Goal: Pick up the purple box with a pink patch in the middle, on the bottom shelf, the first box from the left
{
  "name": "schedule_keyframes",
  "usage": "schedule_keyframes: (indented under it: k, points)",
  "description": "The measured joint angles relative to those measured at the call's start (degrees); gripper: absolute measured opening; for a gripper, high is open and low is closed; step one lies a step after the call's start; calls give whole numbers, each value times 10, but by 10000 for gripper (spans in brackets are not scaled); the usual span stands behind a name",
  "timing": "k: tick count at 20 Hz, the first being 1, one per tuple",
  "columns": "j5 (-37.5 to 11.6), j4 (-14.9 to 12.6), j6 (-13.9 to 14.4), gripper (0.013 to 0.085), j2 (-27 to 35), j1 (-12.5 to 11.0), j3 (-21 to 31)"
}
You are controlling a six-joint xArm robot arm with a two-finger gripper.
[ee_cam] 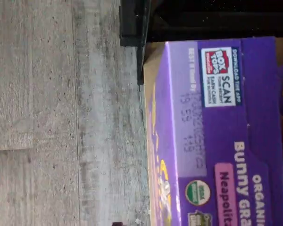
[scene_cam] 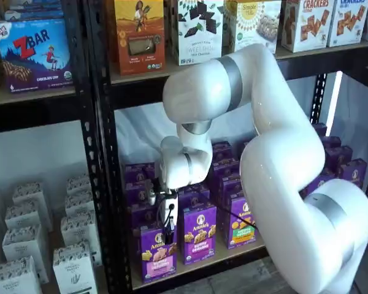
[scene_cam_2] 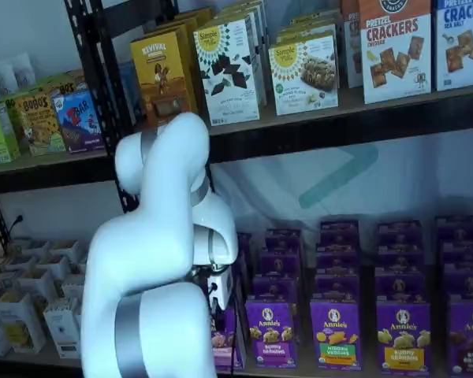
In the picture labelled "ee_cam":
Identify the brown shelf board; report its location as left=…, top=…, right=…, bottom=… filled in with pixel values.
left=142, top=36, right=283, bottom=226

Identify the black metal shelf rack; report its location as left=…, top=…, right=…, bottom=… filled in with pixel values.
left=119, top=0, right=283, bottom=85

